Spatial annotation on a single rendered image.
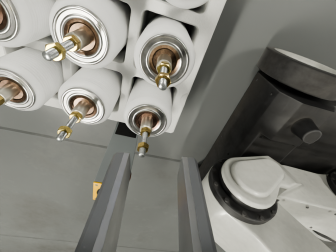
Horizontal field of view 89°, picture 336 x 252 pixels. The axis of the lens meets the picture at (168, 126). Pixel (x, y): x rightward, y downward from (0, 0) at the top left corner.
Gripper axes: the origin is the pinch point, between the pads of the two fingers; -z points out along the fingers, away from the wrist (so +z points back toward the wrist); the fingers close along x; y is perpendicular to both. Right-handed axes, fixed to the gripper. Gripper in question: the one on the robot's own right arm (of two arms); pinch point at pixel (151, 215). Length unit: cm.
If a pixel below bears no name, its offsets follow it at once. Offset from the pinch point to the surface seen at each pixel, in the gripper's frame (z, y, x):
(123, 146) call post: -27.9, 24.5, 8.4
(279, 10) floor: -48, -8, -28
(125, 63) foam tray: -30.0, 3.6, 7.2
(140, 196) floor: -48, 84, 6
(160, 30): -23.0, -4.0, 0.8
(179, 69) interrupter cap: -22.6, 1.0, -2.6
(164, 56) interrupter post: -21.4, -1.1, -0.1
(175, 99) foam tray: -30.0, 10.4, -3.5
